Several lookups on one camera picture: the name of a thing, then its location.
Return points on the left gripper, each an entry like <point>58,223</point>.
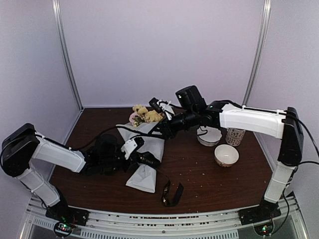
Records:
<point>130,154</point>

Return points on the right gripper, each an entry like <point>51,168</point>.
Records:
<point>167,133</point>

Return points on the white wrapping paper sheet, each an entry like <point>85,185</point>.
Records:
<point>149,156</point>

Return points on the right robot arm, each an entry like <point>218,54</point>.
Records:
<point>284,125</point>

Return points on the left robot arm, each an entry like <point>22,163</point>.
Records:
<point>26,144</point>

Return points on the scalloped white dish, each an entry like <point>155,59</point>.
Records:
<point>208,136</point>

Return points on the round white bowl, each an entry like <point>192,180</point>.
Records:
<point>226,155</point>

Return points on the patterned mug yellow inside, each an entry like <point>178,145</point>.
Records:
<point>234,136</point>

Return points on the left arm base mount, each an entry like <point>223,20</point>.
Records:
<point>68,218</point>

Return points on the front aluminium rail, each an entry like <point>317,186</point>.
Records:
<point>225,224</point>

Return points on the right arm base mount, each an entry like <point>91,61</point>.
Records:
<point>260,217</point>

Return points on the right aluminium frame post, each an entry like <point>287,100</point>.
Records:
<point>264,25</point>

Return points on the aluminium frame post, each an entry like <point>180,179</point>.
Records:
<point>65,53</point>
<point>264,25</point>

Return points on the left aluminium frame post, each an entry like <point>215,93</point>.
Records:
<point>65,53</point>

